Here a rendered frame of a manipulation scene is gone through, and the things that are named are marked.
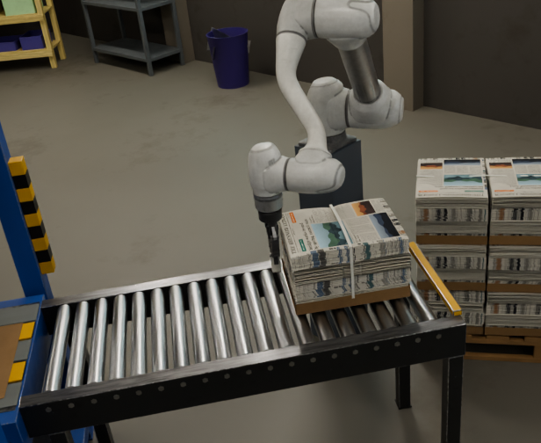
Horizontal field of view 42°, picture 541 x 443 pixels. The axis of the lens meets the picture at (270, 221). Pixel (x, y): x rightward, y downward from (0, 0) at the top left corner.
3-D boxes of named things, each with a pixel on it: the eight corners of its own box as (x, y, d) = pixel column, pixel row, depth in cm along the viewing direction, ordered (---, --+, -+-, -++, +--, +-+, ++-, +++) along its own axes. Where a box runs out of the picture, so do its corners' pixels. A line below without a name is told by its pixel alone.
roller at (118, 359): (129, 302, 248) (126, 291, 246) (126, 392, 207) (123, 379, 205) (115, 305, 248) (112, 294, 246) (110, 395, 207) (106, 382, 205)
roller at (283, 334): (272, 278, 253) (270, 265, 251) (298, 359, 212) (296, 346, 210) (259, 279, 253) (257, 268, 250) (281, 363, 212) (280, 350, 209)
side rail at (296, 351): (458, 344, 221) (460, 314, 216) (465, 355, 217) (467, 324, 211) (31, 426, 209) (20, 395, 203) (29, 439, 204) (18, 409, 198)
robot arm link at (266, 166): (245, 198, 213) (286, 200, 209) (239, 150, 206) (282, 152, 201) (257, 182, 222) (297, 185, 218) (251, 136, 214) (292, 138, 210)
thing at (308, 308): (326, 261, 249) (325, 250, 247) (344, 308, 223) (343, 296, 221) (282, 268, 248) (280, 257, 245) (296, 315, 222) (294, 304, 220)
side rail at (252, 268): (407, 263, 265) (406, 236, 260) (411, 271, 261) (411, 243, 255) (50, 326, 253) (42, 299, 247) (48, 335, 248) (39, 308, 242)
